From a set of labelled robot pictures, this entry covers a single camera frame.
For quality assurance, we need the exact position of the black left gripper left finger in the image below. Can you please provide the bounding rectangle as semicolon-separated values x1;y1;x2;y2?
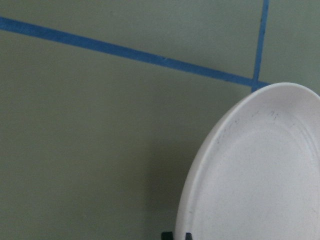
161;231;174;240

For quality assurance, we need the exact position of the pink plate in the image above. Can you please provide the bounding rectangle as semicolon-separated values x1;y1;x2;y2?
173;82;320;240

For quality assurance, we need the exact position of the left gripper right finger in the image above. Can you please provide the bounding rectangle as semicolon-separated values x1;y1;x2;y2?
185;232;193;240

